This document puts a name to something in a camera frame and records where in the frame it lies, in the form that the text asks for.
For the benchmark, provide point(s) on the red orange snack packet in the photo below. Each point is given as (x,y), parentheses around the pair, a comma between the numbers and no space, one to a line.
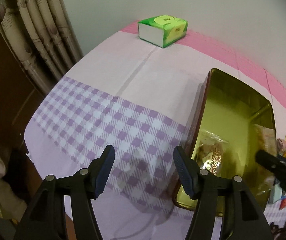
(283,202)

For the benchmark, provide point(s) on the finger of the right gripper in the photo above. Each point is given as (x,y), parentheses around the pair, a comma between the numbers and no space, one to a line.
(276,165)

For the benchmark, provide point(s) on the green tissue pack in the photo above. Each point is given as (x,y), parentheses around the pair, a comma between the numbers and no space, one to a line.
(162,30)

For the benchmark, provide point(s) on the beige pleated curtain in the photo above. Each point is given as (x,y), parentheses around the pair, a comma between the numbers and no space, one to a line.
(40,38)

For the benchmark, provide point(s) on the maroon gold toffee tin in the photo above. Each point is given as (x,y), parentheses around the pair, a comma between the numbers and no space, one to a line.
(242,116)

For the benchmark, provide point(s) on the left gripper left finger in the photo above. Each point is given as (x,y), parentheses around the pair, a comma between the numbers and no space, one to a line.
(44,218)

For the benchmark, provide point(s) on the clear fried snack bag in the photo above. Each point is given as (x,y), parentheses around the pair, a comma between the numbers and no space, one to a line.
(209,152)

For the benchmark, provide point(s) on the pink patterned candy box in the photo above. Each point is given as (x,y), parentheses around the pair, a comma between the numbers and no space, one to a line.
(281,145)

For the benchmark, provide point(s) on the pink purple checked tablecloth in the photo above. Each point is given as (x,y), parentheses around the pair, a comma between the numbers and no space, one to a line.
(138,98)

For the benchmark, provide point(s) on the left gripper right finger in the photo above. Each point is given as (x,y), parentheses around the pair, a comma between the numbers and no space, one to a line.
(242,216)

